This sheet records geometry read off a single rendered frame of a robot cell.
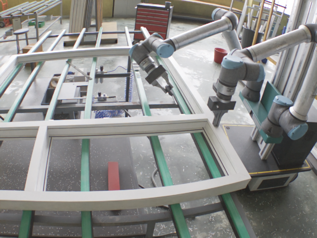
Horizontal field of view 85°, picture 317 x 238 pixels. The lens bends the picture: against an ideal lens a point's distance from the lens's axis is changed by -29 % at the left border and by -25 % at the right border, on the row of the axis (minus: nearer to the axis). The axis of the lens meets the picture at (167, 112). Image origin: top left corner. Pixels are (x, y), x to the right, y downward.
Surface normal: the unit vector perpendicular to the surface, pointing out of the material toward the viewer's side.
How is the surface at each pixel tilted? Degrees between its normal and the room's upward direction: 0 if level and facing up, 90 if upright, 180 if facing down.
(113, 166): 0
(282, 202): 0
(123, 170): 0
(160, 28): 90
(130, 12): 90
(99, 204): 90
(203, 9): 90
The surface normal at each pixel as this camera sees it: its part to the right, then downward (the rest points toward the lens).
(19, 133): 0.25, 0.58
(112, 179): 0.13, -0.81
